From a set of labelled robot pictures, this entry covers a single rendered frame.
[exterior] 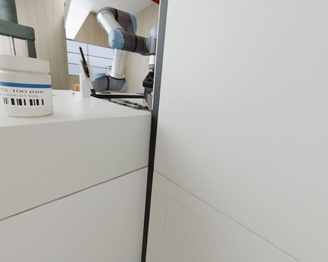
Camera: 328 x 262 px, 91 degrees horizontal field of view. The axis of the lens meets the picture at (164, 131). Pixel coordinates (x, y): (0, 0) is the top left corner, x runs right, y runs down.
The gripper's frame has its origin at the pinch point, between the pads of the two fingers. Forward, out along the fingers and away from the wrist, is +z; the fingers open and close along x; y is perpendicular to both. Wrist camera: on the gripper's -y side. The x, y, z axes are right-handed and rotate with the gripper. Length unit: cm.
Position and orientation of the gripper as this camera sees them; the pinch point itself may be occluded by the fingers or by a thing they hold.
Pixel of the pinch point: (152, 110)
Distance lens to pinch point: 79.6
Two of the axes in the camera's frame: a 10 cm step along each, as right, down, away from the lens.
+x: -9.9, -1.3, 1.1
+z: -0.9, 9.6, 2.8
